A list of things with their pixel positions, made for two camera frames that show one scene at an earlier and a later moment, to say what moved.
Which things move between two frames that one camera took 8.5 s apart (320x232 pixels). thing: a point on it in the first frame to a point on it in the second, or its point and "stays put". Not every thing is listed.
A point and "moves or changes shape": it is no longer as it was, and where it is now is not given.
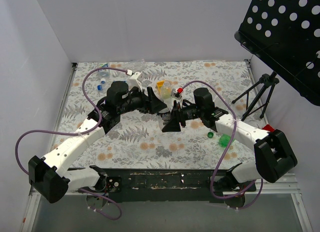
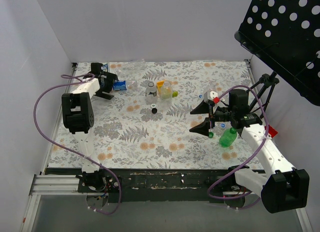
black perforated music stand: x=282 y=29 stays put
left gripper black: x=147 y=101 to x=107 y=82
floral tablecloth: x=162 y=115 stays put
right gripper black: x=179 y=114 to x=213 y=116
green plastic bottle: x=224 y=139 stays put
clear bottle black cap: x=166 y=117 moves or changes shape
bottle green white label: x=104 y=73 stays put
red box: x=268 y=127 stays put
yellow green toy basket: x=159 y=84 stays put
